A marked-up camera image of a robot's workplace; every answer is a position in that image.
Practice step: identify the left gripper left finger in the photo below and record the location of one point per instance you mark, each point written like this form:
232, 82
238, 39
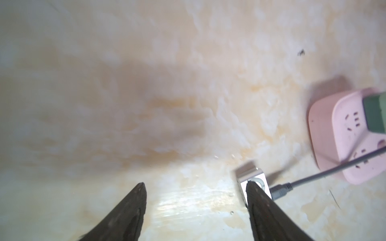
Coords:
125, 221

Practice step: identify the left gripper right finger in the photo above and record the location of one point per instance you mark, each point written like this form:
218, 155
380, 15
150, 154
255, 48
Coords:
268, 221

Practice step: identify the pink power strip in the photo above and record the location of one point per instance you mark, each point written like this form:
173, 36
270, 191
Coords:
339, 131

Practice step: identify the green USB charger cube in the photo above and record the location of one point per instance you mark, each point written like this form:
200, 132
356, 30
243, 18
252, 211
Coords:
375, 112

